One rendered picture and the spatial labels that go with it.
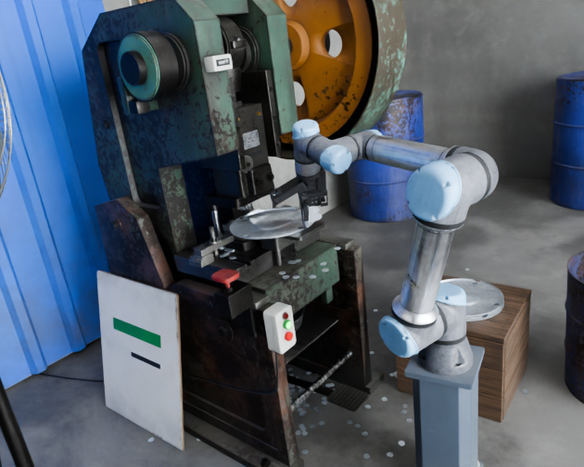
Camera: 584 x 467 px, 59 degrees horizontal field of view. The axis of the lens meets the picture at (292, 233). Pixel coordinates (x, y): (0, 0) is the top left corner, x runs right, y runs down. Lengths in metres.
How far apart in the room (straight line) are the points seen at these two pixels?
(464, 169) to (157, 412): 1.48
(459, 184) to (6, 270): 2.03
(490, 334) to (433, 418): 0.42
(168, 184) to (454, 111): 3.52
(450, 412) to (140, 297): 1.14
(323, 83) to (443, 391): 1.11
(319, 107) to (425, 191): 0.93
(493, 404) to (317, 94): 1.27
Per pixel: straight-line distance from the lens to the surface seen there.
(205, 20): 1.55
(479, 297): 2.06
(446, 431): 1.63
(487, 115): 4.84
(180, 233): 1.87
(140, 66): 1.50
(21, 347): 2.76
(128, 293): 2.06
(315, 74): 1.96
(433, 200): 1.11
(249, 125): 1.70
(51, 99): 2.63
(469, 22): 4.82
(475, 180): 1.15
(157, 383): 2.06
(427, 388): 1.55
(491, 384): 1.99
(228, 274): 1.46
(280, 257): 1.73
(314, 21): 1.94
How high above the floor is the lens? 1.36
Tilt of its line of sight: 21 degrees down
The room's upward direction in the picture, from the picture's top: 7 degrees counter-clockwise
